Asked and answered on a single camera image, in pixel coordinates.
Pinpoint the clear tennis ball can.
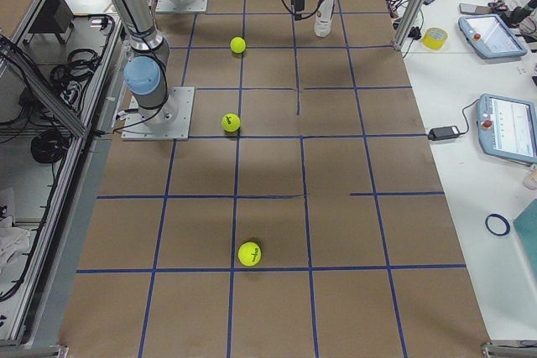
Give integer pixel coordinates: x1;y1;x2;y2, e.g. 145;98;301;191
314;0;336;38

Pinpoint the tennis ball front centre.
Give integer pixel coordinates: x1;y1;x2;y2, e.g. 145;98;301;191
230;36;247;54

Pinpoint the tennis ball near base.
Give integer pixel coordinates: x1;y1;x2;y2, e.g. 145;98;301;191
222;113;241;133

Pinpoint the tennis ball far right side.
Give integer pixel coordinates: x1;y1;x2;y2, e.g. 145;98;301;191
237;241;262;267

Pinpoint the yellow tape roll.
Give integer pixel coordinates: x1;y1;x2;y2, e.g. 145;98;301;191
422;27;448;50

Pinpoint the black smartphone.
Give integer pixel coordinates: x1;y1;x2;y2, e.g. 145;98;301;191
459;3;491;15

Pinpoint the grey teach pendant far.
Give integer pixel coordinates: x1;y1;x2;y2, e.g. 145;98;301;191
458;14;527;59

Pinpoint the grey teach pendant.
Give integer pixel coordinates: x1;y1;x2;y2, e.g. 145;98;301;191
477;94;536;165
458;14;527;59

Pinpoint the small black adapter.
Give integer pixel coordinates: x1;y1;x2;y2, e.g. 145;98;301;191
427;126;461;141

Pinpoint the grey teach pendant near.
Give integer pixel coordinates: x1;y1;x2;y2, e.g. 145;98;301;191
477;94;536;165

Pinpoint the white crumpled cloth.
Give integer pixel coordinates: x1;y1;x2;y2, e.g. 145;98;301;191
0;188;33;275

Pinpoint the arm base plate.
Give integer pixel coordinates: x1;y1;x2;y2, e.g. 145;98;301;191
121;86;195;141
156;0;208;14

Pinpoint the blue tape ring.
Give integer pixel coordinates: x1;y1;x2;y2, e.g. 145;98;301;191
485;213;511;237

